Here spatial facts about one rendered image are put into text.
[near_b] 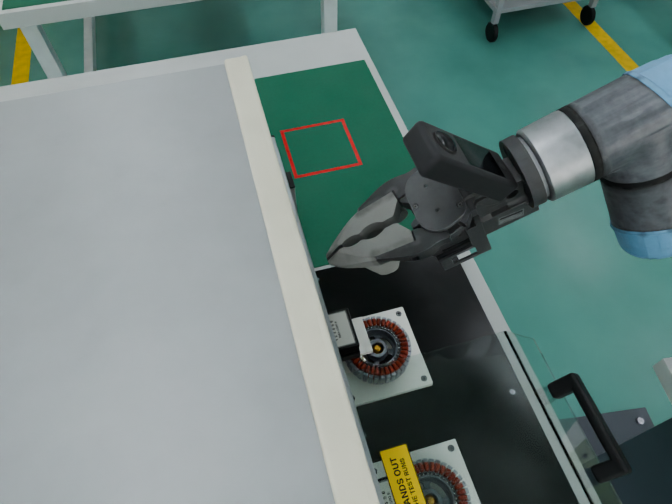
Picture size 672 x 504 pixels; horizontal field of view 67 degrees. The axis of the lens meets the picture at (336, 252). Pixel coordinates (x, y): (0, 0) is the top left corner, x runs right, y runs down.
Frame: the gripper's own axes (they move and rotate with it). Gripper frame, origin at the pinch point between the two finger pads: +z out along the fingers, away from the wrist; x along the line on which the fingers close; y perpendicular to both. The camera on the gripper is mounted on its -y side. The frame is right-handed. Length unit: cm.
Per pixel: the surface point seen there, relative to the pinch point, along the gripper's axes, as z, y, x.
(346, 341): 9.4, 24.9, 1.6
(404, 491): 4.2, 11.4, -21.2
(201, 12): 57, 104, 250
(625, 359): -43, 151, 9
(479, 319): -8, 50, 5
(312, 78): 3, 47, 83
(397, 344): 5.3, 38.5, 3.2
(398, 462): 3.9, 11.5, -18.5
